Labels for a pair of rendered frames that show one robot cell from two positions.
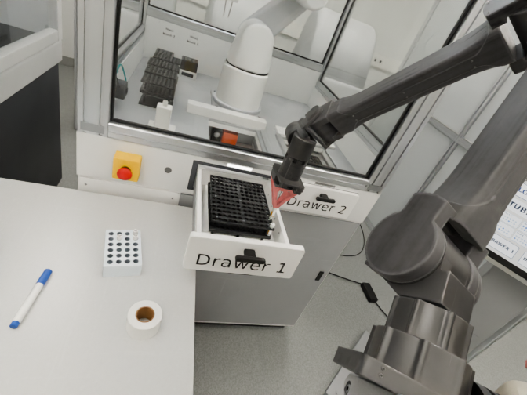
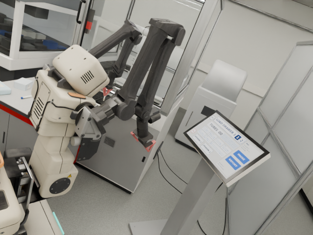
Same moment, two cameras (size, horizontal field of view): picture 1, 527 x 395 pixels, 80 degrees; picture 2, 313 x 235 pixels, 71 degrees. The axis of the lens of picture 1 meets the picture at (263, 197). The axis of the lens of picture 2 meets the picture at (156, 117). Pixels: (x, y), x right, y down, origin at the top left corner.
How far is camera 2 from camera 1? 128 cm
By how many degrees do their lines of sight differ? 28
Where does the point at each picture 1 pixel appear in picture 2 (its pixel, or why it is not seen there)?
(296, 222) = (131, 123)
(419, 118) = (176, 82)
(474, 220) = not seen: hidden behind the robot
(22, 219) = not seen: hidden behind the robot
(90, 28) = (74, 39)
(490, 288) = (201, 168)
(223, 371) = (88, 191)
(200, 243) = not seen: hidden behind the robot
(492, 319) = (200, 186)
